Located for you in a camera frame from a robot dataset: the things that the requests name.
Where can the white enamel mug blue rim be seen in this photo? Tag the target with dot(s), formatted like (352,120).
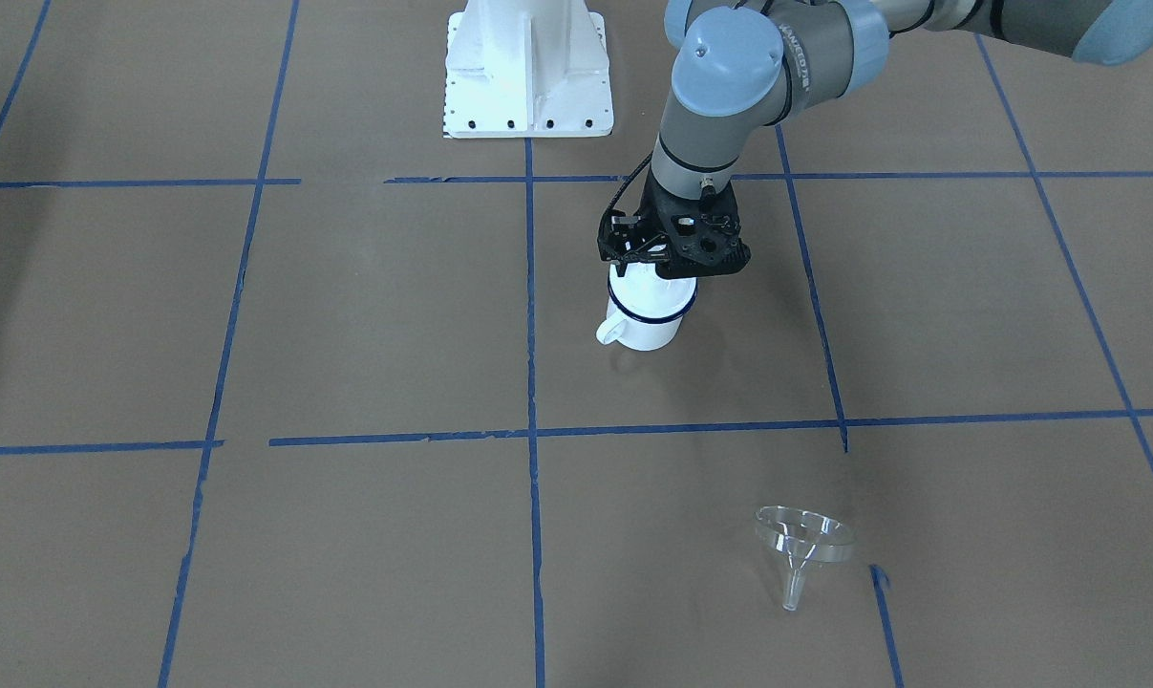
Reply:
(644,311)

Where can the clear glass funnel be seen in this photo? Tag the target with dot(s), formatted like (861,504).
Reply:
(801,541)

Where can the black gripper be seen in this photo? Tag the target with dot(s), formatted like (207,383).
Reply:
(623,241)

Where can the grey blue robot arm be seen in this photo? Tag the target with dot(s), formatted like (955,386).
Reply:
(744,65)

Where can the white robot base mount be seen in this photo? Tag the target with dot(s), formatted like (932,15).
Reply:
(526,69)

